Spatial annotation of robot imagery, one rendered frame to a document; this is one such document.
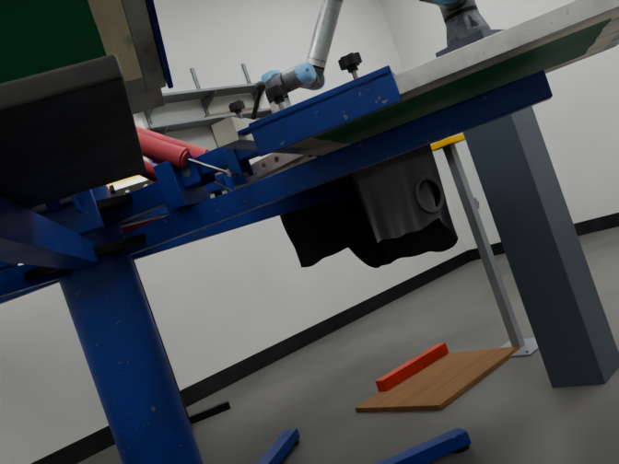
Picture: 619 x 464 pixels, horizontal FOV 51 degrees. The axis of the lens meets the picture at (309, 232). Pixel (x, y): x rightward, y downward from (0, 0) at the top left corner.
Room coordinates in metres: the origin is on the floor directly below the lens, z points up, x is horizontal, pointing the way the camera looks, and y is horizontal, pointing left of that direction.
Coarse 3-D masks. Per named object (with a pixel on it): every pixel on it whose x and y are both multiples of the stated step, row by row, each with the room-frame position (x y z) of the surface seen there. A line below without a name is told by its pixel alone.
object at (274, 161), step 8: (264, 160) 2.06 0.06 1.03; (272, 160) 2.04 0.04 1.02; (280, 160) 2.01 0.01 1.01; (288, 160) 1.98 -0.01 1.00; (296, 160) 2.01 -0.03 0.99; (256, 168) 2.10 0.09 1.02; (264, 168) 2.08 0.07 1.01; (272, 168) 2.05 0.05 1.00; (280, 168) 2.08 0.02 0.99; (256, 176) 2.11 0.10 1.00; (264, 176) 2.13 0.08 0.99; (224, 192) 2.25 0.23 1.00
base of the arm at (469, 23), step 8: (464, 8) 2.14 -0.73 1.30; (472, 8) 2.14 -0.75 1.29; (448, 16) 2.17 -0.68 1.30; (456, 16) 2.14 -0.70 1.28; (464, 16) 2.13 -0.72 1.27; (472, 16) 2.13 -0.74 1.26; (480, 16) 2.15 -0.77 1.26; (448, 24) 2.18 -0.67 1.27; (456, 24) 2.14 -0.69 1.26; (464, 24) 2.13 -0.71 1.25; (472, 24) 2.13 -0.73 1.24; (480, 24) 2.13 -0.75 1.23; (448, 32) 2.18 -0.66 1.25; (456, 32) 2.14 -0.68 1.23; (464, 32) 2.12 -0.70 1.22; (472, 32) 2.12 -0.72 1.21; (448, 40) 2.20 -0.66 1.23; (456, 40) 2.14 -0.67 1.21
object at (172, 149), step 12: (144, 132) 1.75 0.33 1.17; (144, 144) 1.60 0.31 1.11; (156, 144) 1.60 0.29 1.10; (168, 144) 1.60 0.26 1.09; (180, 144) 1.72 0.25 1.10; (144, 156) 1.89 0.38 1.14; (156, 156) 1.60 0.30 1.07; (168, 156) 1.59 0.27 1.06; (180, 156) 1.58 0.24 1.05; (216, 168) 1.58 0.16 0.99; (156, 180) 2.03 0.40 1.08
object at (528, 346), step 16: (432, 144) 2.77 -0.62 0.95; (448, 144) 2.71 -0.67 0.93; (448, 160) 2.78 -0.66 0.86; (464, 176) 2.78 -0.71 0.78; (464, 192) 2.77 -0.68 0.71; (464, 208) 2.78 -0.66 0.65; (480, 224) 2.77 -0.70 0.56; (480, 240) 2.77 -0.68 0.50; (496, 272) 2.77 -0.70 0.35; (496, 288) 2.77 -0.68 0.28; (512, 320) 2.77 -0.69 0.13; (512, 336) 2.77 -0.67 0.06; (528, 352) 2.66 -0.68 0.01
